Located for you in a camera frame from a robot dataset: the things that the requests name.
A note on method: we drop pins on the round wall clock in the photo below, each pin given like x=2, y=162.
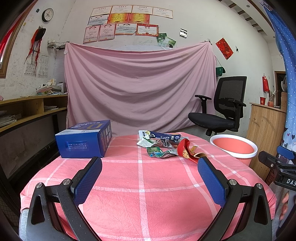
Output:
x=47, y=15

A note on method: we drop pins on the red fire extinguisher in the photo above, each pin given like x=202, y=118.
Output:
x=265, y=84

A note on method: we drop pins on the blue cardboard box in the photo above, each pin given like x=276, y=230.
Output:
x=85, y=140

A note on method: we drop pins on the wooden wall shelf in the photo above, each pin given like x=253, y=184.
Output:
x=32, y=109

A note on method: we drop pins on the pink checkered tablecloth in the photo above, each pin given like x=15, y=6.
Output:
x=137, y=197

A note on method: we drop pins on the blue snack wrapper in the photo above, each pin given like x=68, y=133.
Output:
x=163, y=136

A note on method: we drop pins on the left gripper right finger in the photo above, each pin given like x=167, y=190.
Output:
x=254, y=222

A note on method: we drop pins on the pink plastic trash bin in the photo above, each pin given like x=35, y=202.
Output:
x=240, y=148

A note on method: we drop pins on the stack of books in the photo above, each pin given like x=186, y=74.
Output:
x=51, y=87

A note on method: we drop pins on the red cup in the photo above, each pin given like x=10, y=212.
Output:
x=262, y=100

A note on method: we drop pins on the red gold wrapper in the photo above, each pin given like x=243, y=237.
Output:
x=193, y=154

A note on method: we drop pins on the black office chair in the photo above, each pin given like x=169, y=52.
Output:
x=228, y=101

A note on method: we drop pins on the green wall bag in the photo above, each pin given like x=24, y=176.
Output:
x=220, y=71

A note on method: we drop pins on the wall certificates cluster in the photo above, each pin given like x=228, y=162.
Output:
x=106, y=22

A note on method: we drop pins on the blue dotted curtain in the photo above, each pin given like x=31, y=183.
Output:
x=285, y=42

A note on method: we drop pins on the red paper wall decoration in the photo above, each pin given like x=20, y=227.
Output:
x=225, y=49

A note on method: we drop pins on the red tassel wall hanging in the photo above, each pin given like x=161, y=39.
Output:
x=35, y=44

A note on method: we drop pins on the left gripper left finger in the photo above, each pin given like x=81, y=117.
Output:
x=43, y=220

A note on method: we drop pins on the pink hanging sheet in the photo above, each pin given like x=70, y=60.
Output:
x=151, y=90

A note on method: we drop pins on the wooden cabinet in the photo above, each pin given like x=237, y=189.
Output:
x=266, y=127

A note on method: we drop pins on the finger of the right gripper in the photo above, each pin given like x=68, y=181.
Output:
x=288, y=154
x=269, y=160

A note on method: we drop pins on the green white wrapper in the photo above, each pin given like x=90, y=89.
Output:
x=159, y=148

